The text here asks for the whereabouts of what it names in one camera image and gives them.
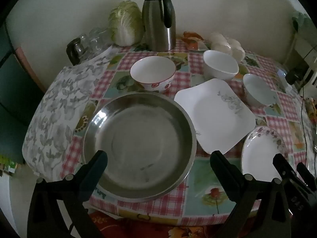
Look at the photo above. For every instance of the white plastic rack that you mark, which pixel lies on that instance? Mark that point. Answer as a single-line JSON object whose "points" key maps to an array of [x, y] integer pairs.
{"points": [[297, 49]]}

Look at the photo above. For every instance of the floral rimmed plate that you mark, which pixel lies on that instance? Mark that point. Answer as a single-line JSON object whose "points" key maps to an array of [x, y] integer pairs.
{"points": [[260, 153]]}

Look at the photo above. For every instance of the square white plate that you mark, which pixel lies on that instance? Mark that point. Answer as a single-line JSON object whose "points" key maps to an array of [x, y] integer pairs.
{"points": [[213, 114]]}

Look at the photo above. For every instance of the stainless steel thermos jug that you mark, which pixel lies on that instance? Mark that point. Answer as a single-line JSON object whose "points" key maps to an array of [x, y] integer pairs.
{"points": [[153, 24]]}

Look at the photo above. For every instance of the red-rimmed white bowl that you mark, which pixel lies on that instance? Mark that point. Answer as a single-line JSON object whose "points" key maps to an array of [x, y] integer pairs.
{"points": [[152, 70]]}

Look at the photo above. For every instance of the dark-rimmed glass jug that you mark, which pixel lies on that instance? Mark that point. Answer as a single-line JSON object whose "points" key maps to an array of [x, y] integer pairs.
{"points": [[71, 52]]}

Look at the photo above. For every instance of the dark green cabinet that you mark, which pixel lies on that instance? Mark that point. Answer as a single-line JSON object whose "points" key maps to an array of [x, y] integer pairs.
{"points": [[14, 91]]}

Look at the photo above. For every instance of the colourful snack packet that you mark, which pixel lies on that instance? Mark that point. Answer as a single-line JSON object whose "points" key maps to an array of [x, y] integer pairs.
{"points": [[311, 106]]}

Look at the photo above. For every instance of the orange snack packet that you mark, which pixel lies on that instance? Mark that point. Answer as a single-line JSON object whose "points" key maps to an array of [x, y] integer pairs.
{"points": [[192, 41]]}

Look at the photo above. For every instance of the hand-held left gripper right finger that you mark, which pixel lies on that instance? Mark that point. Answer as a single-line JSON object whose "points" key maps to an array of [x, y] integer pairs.
{"points": [[219, 162]]}

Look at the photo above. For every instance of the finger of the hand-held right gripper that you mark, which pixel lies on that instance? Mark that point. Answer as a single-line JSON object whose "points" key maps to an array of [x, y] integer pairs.
{"points": [[305, 176], [282, 166]]}

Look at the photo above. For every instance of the pink checked fruit-print tablecloth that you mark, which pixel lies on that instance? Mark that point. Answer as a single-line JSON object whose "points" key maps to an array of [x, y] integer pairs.
{"points": [[173, 204]]}

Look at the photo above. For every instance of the large stainless steel basin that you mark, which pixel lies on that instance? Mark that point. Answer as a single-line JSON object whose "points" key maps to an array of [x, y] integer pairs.
{"points": [[138, 141]]}

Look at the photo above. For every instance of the napa cabbage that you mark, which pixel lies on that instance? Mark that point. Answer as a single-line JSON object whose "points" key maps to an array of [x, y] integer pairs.
{"points": [[126, 22]]}

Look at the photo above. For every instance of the grey floral cloth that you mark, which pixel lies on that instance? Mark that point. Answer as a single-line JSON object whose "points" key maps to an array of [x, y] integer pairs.
{"points": [[57, 109]]}

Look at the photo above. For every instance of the black power adapter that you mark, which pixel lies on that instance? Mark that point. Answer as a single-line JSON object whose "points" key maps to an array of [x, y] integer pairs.
{"points": [[292, 78]]}

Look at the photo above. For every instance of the plain white bowl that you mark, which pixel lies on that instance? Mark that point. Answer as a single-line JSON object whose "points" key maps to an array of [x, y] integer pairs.
{"points": [[220, 63]]}

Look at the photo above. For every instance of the small white bowl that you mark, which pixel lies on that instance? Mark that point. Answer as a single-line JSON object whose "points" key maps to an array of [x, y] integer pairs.
{"points": [[260, 89]]}

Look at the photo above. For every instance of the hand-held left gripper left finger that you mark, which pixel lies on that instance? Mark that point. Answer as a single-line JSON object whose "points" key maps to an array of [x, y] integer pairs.
{"points": [[99, 160]]}

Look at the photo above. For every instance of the white device with blue light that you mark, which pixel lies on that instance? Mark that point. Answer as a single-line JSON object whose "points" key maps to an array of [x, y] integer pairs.
{"points": [[282, 75]]}

